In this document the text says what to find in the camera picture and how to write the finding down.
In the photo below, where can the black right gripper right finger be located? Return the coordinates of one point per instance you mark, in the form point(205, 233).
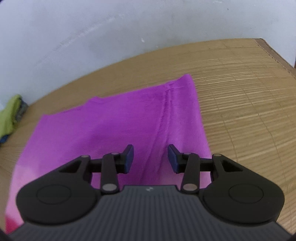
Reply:
point(228, 190)

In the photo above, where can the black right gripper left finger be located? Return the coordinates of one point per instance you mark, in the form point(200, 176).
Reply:
point(71, 191)

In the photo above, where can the pink purple gradient garment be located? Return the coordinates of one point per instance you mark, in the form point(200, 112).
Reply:
point(150, 119)

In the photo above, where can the blue folded garment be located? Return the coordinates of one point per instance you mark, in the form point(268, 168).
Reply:
point(4, 139)

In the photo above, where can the lime green folded garment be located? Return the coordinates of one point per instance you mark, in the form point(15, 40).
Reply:
point(8, 120)

